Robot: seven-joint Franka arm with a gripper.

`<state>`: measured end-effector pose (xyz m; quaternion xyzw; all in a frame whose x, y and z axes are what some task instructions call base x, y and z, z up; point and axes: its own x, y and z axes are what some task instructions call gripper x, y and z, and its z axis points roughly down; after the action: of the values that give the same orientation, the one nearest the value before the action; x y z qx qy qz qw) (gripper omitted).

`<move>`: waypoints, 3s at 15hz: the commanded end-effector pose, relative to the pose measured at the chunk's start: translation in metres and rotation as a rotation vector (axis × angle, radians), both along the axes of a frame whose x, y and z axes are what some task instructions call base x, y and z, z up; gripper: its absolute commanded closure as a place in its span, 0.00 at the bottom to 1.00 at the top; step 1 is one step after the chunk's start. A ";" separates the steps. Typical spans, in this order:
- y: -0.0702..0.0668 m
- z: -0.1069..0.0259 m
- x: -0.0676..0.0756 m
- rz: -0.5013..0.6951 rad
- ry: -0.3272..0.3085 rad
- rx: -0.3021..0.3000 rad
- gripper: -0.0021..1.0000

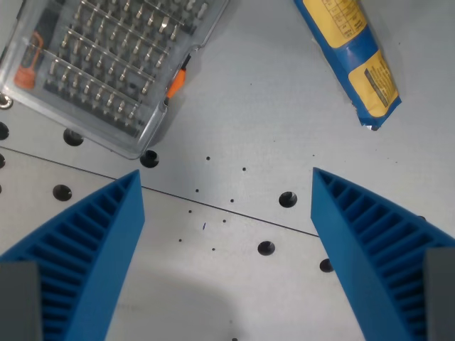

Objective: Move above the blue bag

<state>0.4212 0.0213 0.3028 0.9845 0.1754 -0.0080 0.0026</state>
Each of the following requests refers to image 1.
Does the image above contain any clear plastic screwdriver bit case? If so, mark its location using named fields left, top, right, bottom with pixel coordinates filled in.
left=0, top=0, right=231, bottom=161

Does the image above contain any blue and yellow snack bag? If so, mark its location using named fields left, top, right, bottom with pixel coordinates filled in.
left=293, top=0, right=403, bottom=131

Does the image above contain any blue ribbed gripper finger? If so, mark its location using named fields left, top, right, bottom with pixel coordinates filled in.
left=0, top=168, right=146, bottom=341
left=310, top=167, right=455, bottom=341

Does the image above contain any orange bit extension tool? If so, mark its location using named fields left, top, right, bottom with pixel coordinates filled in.
left=13, top=31, right=45, bottom=90

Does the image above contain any orange black screwdriver handle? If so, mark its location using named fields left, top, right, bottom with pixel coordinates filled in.
left=163, top=53, right=193, bottom=107

